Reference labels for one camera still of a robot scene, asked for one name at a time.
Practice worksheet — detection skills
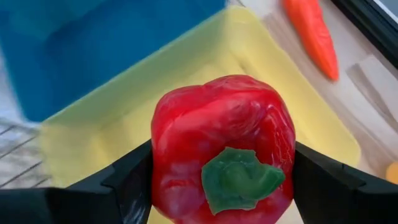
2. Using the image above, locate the yellow lemon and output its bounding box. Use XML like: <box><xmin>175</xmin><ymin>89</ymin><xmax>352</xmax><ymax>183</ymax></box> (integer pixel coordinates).
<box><xmin>385</xmin><ymin>161</ymin><xmax>398</xmax><ymax>185</ymax></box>

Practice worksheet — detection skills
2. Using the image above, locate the wire mesh basket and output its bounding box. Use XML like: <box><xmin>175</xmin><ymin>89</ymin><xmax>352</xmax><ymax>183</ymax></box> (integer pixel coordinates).
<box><xmin>0</xmin><ymin>119</ymin><xmax>52</xmax><ymax>189</ymax></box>

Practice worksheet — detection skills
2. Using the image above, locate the orange carrot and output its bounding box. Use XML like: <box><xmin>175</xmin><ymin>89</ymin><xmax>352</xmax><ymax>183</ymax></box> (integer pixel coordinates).
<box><xmin>282</xmin><ymin>0</ymin><xmax>340</xmax><ymax>82</ymax></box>

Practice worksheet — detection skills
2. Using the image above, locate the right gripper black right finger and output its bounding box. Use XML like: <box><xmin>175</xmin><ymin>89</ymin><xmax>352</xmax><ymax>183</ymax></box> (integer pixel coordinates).
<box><xmin>293</xmin><ymin>141</ymin><xmax>398</xmax><ymax>224</ymax></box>

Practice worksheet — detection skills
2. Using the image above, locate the blue plastic bin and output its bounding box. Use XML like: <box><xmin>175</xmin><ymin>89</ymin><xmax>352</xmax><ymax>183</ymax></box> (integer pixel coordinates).
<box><xmin>0</xmin><ymin>0</ymin><xmax>226</xmax><ymax>123</ymax></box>

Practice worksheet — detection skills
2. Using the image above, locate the yellow plastic bin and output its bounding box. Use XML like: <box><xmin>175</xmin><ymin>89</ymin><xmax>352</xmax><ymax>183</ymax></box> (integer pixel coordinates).
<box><xmin>39</xmin><ymin>4</ymin><xmax>361</xmax><ymax>224</ymax></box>

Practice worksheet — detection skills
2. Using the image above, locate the black aluminium table frame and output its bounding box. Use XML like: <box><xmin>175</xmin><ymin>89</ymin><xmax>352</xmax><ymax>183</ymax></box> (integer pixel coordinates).
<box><xmin>331</xmin><ymin>0</ymin><xmax>398</xmax><ymax>69</ymax></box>

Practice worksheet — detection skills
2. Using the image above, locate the red bell pepper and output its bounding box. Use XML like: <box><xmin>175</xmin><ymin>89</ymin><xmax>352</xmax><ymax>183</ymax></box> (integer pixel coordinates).
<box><xmin>150</xmin><ymin>74</ymin><xmax>296</xmax><ymax>224</ymax></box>

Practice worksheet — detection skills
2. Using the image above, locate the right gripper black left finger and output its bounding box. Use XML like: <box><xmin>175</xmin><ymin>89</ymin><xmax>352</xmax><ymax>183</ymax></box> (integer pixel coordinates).
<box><xmin>0</xmin><ymin>139</ymin><xmax>153</xmax><ymax>224</ymax></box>

